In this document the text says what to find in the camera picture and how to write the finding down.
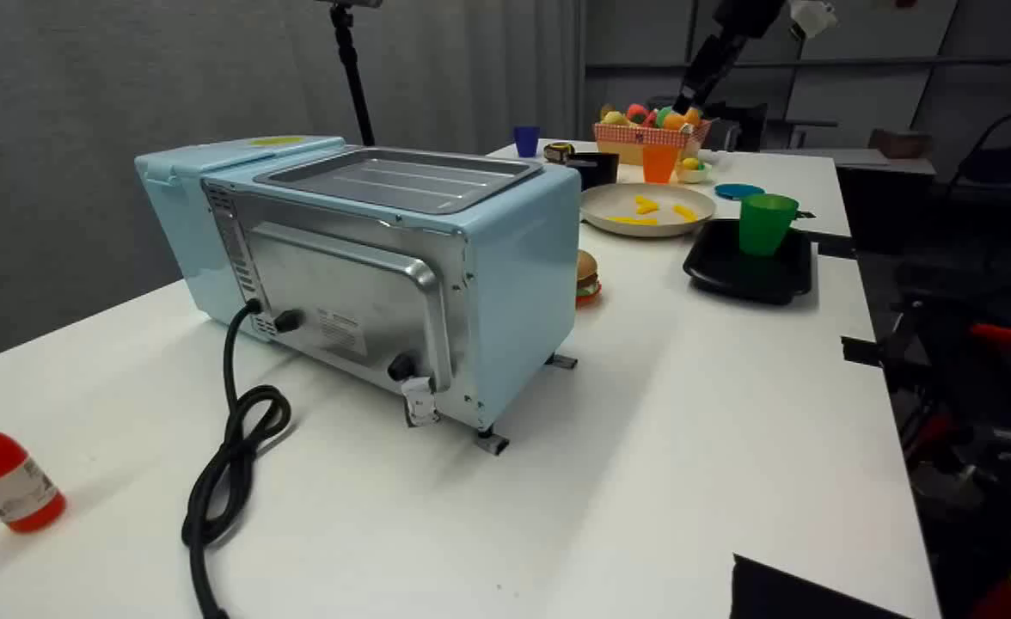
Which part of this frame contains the brown box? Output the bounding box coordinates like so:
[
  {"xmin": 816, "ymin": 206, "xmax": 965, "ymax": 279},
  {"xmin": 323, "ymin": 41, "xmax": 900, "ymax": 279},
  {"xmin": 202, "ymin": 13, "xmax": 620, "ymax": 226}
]
[{"xmin": 867, "ymin": 129, "xmax": 935, "ymax": 161}]

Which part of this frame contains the black chair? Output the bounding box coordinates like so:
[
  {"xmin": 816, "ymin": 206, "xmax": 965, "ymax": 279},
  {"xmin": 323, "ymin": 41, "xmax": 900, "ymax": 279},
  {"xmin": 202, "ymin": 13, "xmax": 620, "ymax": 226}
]
[{"xmin": 945, "ymin": 107, "xmax": 1011, "ymax": 218}]

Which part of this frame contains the black toaster power cable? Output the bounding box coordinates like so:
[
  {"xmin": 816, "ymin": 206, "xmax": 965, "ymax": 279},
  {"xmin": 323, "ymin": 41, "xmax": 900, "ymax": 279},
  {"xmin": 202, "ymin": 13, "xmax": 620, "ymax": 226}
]
[{"xmin": 179, "ymin": 298, "xmax": 295, "ymax": 619}]

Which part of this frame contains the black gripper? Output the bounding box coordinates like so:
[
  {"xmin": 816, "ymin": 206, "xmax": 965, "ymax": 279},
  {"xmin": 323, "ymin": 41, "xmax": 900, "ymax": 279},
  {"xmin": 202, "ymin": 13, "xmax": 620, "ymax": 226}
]
[{"xmin": 673, "ymin": 0, "xmax": 789, "ymax": 117}]

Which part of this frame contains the red plastic bottle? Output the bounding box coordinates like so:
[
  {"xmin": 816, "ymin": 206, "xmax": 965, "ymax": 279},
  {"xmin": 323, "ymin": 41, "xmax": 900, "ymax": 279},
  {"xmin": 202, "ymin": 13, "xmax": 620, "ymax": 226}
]
[{"xmin": 0, "ymin": 397, "xmax": 69, "ymax": 538}]

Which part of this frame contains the red handle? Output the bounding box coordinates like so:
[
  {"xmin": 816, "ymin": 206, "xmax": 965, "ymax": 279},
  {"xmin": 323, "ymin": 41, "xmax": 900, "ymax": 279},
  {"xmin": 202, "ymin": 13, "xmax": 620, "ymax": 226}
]
[{"xmin": 965, "ymin": 321, "xmax": 1011, "ymax": 352}]

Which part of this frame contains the orange fruit basket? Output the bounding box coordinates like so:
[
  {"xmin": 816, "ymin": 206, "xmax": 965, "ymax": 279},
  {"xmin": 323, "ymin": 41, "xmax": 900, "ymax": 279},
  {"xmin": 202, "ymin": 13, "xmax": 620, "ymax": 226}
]
[{"xmin": 592, "ymin": 100, "xmax": 714, "ymax": 165}]

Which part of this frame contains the orange plastic cup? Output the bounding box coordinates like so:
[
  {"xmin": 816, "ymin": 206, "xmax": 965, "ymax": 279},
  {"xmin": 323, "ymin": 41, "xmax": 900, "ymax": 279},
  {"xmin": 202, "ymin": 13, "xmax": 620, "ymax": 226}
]
[{"xmin": 640, "ymin": 129, "xmax": 692, "ymax": 190}]

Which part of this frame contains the dark green plastic cup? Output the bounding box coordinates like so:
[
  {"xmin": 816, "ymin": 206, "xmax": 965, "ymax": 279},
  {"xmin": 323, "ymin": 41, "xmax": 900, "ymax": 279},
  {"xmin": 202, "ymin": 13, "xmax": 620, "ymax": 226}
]
[{"xmin": 736, "ymin": 190, "xmax": 816, "ymax": 257}]

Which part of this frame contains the light blue toaster oven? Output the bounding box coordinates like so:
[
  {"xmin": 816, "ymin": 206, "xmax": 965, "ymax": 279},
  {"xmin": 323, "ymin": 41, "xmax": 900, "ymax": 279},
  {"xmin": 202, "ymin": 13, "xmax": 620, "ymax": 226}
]
[{"xmin": 135, "ymin": 134, "xmax": 583, "ymax": 438}]

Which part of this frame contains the black ribbed plastic tray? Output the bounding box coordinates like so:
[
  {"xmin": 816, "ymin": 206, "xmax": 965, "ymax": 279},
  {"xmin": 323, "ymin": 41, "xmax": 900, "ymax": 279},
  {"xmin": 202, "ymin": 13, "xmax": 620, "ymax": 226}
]
[{"xmin": 682, "ymin": 218, "xmax": 817, "ymax": 309}]

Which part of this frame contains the teal round lid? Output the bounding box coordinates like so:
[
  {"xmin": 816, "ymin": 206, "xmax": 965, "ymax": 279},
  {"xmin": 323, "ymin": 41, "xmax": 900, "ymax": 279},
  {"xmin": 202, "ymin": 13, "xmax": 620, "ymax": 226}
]
[{"xmin": 712, "ymin": 179, "xmax": 768, "ymax": 203}]

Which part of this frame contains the small black box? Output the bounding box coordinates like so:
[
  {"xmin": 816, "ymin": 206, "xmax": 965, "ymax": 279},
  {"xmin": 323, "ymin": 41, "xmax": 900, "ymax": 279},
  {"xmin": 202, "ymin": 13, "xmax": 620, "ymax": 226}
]
[{"xmin": 564, "ymin": 147, "xmax": 624, "ymax": 193}]

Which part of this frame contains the toy hamburger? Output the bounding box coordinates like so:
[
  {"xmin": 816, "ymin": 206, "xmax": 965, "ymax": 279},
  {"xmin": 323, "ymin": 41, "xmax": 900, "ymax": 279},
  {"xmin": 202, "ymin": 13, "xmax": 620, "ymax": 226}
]
[{"xmin": 574, "ymin": 248, "xmax": 604, "ymax": 309}]

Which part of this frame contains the grey round plate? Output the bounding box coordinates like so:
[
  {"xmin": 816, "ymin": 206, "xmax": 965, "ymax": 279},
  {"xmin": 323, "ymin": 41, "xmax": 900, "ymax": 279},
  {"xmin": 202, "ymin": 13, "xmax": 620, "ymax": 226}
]
[{"xmin": 577, "ymin": 179, "xmax": 720, "ymax": 242}]

